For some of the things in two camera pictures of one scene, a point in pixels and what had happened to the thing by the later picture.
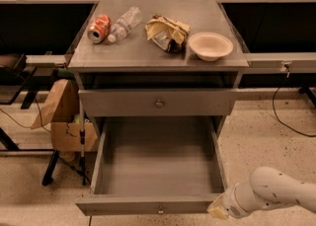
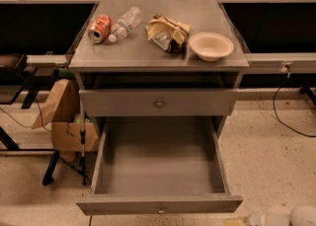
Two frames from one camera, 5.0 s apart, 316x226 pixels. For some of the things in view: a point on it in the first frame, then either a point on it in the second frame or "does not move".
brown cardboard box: x=62 y=112 does not move
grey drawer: x=166 y=165 does not move
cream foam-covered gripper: x=231 y=202 → x=258 y=220
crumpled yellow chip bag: x=166 y=34 does not move
